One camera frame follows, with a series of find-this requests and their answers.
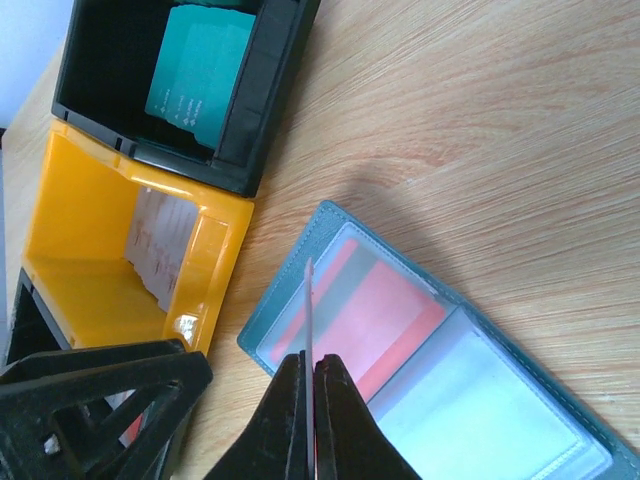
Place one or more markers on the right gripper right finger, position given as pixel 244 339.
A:
pixel 349 443

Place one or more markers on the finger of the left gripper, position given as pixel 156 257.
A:
pixel 117 412

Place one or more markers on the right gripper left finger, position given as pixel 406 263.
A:
pixel 274 443

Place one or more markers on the black bin with red cards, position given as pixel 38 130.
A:
pixel 34 329

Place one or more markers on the teal card holder wallet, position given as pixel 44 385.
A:
pixel 469 403

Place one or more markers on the red circle card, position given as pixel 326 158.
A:
pixel 370 314

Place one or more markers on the white card seen edge-on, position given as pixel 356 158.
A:
pixel 309 390

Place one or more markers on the yellow bin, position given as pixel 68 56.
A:
pixel 75 250

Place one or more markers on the black bin with teal cards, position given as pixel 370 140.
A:
pixel 108 63

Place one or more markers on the white floral card stack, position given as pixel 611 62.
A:
pixel 159 233

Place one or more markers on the teal card stack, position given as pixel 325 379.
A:
pixel 202 49

